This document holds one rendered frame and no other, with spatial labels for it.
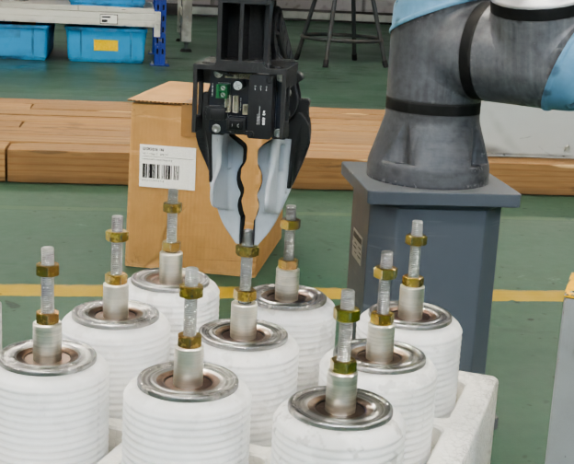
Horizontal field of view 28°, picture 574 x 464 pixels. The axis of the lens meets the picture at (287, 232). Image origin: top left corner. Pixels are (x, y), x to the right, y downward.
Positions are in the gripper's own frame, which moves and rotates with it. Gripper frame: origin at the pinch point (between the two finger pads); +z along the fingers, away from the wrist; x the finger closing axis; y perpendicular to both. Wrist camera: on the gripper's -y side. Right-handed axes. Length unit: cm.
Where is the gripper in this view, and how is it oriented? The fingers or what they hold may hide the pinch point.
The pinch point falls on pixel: (249, 226)
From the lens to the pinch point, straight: 95.3
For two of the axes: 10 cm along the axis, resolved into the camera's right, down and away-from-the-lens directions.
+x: 9.9, 0.8, -1.4
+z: -0.5, 9.7, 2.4
